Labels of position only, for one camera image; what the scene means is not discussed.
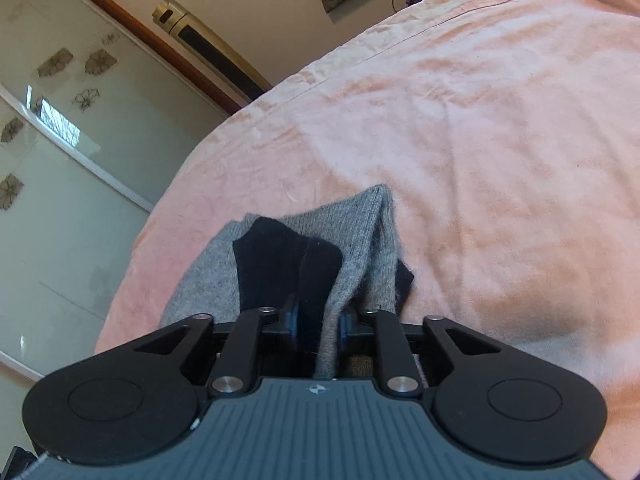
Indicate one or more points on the navy and grey knit sweater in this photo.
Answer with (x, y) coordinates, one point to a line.
(350, 260)

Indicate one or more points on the gold standing air conditioner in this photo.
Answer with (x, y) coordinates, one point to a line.
(210, 45)

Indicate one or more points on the glass wardrobe with wooden frame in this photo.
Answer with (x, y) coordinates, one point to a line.
(65, 185)

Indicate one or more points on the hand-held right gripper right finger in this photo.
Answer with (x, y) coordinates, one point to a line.
(345, 327)

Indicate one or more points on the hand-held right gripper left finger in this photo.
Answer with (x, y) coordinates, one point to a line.
(292, 322)

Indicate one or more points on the pink bed sheet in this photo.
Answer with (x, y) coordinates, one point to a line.
(475, 135)

